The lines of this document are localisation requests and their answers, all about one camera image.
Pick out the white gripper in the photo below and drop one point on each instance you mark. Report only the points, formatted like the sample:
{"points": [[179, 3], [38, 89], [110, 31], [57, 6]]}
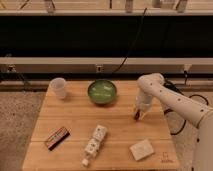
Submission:
{"points": [[143, 102]]}

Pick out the dark red pepper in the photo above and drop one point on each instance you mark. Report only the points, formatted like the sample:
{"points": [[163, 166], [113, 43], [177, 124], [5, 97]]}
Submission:
{"points": [[137, 115]]}

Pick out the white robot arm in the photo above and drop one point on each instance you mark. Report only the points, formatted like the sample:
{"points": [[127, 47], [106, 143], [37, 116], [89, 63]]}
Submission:
{"points": [[198, 114]]}

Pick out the green bowl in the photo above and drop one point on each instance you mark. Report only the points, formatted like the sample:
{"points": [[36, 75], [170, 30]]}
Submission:
{"points": [[102, 91]]}

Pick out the beige sponge block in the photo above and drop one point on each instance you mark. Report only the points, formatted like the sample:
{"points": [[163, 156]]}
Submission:
{"points": [[142, 149]]}

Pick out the white plastic bottle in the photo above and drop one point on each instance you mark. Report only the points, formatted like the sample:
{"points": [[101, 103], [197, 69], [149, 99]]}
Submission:
{"points": [[94, 144]]}

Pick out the dark chocolate bar box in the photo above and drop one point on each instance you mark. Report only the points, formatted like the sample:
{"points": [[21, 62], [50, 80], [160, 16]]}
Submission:
{"points": [[56, 138]]}

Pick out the translucent plastic cup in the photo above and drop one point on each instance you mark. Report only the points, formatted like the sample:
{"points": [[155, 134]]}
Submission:
{"points": [[58, 85]]}

